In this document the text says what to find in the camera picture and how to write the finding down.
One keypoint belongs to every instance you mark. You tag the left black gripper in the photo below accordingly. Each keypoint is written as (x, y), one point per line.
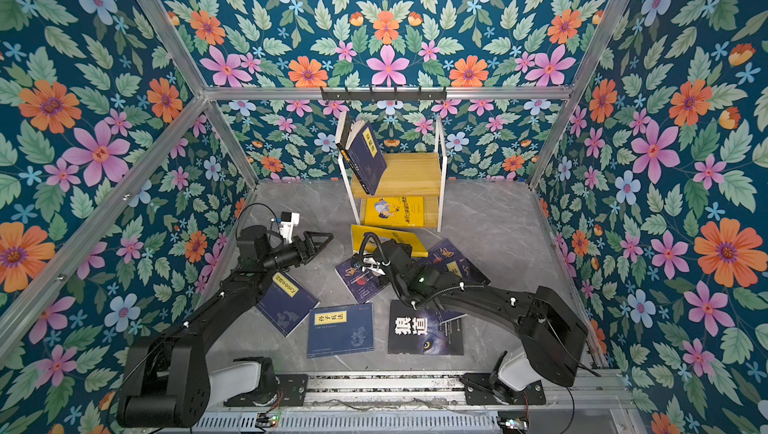
(297, 252)

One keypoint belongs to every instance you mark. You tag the yellow cartoon cover book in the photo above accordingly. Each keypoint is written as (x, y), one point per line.
(418, 250)

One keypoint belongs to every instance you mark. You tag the navy book yellow label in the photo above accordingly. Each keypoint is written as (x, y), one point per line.
(366, 156)

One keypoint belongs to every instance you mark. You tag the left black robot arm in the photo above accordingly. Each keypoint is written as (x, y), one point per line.
(166, 383)

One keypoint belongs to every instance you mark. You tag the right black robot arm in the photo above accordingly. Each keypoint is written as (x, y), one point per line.
(553, 337)

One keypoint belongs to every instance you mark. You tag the dark illustrated cover book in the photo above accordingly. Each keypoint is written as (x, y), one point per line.
(362, 281)

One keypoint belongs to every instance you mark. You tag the yellow book under shelf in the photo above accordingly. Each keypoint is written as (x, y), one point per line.
(395, 212)

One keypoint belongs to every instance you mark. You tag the purple book under right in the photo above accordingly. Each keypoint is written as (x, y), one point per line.
(443, 250)

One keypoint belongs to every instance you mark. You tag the black wolf cover book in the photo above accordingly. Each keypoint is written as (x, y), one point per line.
(424, 332)

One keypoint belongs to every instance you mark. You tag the black book on shelf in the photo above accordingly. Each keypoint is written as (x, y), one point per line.
(341, 136)

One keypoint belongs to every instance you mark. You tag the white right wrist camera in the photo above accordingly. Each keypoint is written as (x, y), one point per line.
(373, 267)

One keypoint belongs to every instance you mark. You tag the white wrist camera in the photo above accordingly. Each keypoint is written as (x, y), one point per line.
(373, 267)
(288, 221)

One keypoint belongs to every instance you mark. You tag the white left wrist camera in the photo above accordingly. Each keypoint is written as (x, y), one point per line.
(288, 221)

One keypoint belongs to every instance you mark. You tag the wooden shelf white frame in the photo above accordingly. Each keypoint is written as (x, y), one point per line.
(412, 175)

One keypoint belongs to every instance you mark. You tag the black hook rail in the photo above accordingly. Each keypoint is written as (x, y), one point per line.
(370, 94)

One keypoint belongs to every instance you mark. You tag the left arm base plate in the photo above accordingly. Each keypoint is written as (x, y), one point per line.
(284, 389)

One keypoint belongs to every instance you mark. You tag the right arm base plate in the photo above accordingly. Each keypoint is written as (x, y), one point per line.
(480, 390)

